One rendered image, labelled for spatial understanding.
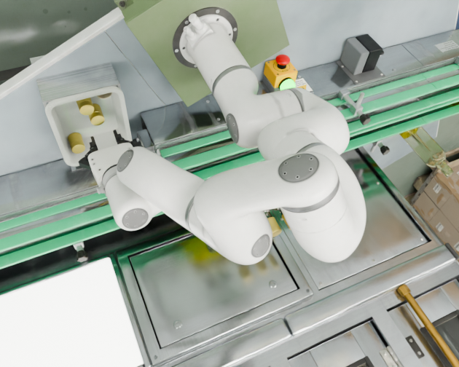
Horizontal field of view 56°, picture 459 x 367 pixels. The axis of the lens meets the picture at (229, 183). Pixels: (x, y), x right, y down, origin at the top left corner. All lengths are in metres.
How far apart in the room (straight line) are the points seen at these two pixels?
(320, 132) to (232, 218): 0.26
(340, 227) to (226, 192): 0.16
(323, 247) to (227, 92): 0.38
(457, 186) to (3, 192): 4.31
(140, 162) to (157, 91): 0.47
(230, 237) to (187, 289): 0.66
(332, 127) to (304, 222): 0.24
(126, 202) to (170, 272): 0.46
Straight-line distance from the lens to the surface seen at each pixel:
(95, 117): 1.10
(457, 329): 1.43
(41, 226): 1.18
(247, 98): 0.81
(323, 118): 0.75
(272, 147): 0.71
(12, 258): 1.25
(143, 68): 1.13
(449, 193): 4.84
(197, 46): 0.96
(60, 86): 1.05
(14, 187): 1.25
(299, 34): 1.29
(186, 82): 1.08
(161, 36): 0.98
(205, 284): 1.23
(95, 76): 1.06
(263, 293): 1.23
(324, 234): 0.57
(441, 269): 1.46
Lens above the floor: 1.60
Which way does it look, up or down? 31 degrees down
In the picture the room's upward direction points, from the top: 151 degrees clockwise
